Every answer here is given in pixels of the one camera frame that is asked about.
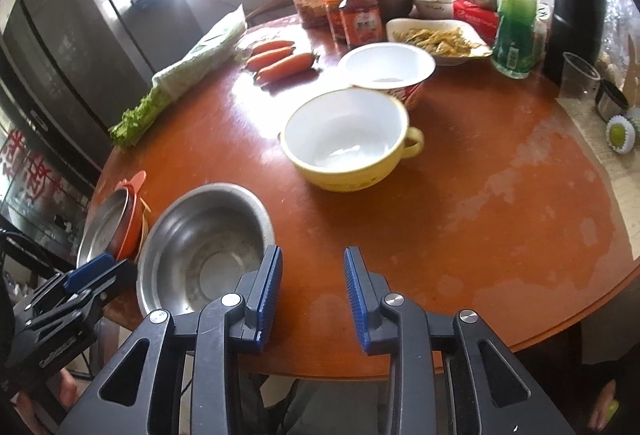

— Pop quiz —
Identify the black thermos flask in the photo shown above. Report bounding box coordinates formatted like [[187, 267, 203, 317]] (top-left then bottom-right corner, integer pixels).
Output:
[[542, 0, 606, 85]]

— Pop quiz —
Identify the green fruit in foam net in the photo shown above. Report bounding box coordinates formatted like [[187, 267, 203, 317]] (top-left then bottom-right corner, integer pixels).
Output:
[[605, 115, 637, 154]]

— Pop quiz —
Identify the red tissue box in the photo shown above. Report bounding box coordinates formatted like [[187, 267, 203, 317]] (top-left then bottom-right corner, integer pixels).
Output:
[[452, 0, 498, 46]]

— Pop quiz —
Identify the red jar orange lid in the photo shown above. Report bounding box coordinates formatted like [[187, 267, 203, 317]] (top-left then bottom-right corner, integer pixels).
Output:
[[322, 0, 346, 43]]

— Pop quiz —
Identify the pink bear-shaped bowl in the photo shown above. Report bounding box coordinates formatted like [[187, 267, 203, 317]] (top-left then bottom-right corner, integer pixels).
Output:
[[114, 170, 146, 262]]

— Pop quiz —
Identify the brown sauce bottle yellow cap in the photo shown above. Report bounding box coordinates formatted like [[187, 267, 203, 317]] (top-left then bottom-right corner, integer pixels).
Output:
[[338, 0, 383, 49]]

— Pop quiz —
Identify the carrot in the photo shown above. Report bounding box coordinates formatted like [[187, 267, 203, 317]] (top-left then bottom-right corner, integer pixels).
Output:
[[254, 52, 317, 86], [252, 39, 295, 56], [245, 46, 295, 73]]

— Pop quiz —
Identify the red paper noodle bowl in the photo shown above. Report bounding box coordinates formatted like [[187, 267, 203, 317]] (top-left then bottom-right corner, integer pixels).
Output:
[[337, 43, 436, 110]]

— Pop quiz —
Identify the carrot farthest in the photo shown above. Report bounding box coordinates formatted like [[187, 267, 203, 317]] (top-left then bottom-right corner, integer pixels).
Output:
[[252, 39, 295, 56]]

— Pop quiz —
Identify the white ceramic bowl with text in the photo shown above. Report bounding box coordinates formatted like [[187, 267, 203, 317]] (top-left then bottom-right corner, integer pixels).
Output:
[[413, 0, 456, 20]]

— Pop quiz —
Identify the green liquid plastic bottle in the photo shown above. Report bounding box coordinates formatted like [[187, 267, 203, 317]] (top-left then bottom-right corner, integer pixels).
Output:
[[491, 0, 538, 80]]

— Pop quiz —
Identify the white dish of pickled vegetables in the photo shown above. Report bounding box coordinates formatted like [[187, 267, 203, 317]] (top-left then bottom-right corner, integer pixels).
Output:
[[386, 18, 492, 66]]

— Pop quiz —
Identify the deep steel bowl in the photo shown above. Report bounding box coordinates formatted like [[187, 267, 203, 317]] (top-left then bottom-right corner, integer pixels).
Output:
[[136, 182, 274, 316]]

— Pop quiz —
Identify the grey refrigerator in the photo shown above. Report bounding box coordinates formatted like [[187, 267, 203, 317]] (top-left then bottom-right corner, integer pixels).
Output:
[[0, 0, 206, 236]]

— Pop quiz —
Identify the carrot nearest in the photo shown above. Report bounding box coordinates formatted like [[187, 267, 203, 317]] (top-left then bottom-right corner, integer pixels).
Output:
[[254, 52, 317, 86]]

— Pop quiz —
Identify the steel round pan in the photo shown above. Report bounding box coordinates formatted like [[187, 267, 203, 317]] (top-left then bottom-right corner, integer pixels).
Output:
[[76, 189, 128, 268]]

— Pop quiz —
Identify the yellow enamel bowl with handles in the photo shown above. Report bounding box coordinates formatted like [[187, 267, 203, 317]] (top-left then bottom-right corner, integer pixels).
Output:
[[279, 88, 424, 193]]

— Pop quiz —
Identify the small steel cup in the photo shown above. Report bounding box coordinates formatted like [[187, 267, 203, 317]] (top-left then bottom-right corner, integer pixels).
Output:
[[594, 80, 629, 122]]

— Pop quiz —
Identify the clear plastic cup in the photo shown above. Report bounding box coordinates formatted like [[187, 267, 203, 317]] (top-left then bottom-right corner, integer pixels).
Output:
[[559, 51, 601, 100]]

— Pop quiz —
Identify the bagged celery bunch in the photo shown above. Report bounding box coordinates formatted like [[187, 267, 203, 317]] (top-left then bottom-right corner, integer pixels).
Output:
[[110, 5, 247, 149]]

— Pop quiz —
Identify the dark steel bowl behind jars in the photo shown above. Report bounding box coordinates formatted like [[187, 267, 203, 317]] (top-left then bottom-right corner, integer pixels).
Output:
[[377, 0, 413, 23]]

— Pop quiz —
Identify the carrot middle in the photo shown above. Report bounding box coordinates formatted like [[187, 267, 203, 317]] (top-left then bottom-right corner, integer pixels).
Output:
[[245, 46, 295, 73]]

